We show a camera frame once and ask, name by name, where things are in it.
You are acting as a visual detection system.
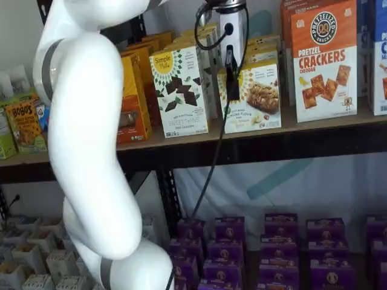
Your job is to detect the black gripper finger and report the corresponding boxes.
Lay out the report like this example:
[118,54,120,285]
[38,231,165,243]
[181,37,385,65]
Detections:
[224,44,241,101]

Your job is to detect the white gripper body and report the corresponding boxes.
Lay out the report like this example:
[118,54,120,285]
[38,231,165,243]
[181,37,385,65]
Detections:
[218,11,246,69]

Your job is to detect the white yellow almond bar box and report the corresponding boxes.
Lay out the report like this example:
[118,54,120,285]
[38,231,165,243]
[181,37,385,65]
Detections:
[247,34,281,43]
[245,40,281,51]
[216,59,282,134]
[241,48,279,66]

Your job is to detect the white Sweet Thins box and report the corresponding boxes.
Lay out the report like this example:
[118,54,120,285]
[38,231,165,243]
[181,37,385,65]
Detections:
[149,45,209,139]
[163,39,219,120]

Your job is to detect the orange white pretzel crackers box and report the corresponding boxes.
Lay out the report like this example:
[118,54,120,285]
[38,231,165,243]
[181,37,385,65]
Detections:
[279,0,296,106]
[290,0,358,124]

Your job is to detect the orange Revival box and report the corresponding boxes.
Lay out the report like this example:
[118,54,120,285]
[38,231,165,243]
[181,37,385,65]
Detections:
[141,31,175,51]
[116,53,153,145]
[125,45,161,126]

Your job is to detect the black metal shelf rack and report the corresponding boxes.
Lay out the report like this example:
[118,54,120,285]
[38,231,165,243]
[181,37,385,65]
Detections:
[0,0,58,223]
[116,13,387,242]

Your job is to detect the blue white cracker box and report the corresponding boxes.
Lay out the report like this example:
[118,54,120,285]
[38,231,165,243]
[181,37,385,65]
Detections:
[367,0,387,116]
[356,0,376,97]

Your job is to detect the purple Annie's snack box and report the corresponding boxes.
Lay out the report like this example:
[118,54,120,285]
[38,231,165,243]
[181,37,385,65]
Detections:
[307,240,350,261]
[169,256,200,285]
[174,280,199,290]
[365,214,387,240]
[259,235,301,258]
[256,280,299,290]
[207,240,245,263]
[258,256,301,283]
[168,238,204,261]
[310,259,355,290]
[214,216,246,242]
[369,238,387,261]
[202,259,243,283]
[197,279,243,290]
[177,217,207,242]
[264,213,299,238]
[372,259,387,290]
[306,217,346,242]

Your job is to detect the white printed small box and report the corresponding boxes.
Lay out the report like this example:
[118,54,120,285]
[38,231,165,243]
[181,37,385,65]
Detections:
[141,214,160,242]
[56,276,91,290]
[45,250,80,282]
[0,262,27,290]
[11,243,46,274]
[22,273,56,290]
[26,229,57,251]

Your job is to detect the yellow Bobo's box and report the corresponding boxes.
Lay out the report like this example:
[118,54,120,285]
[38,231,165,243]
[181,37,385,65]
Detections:
[5,101,48,154]

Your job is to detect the green snack box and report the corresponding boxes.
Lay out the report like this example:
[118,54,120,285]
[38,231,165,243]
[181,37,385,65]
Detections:
[0,107,18,160]

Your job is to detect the white package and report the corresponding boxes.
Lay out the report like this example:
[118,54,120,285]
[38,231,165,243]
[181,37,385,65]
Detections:
[0,72,15,97]
[10,65,31,91]

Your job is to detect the black power plug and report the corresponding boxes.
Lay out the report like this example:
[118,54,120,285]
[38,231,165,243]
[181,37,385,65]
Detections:
[7,194,21,212]

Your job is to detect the black cable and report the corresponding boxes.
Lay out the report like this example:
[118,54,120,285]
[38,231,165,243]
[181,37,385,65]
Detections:
[166,2,250,290]

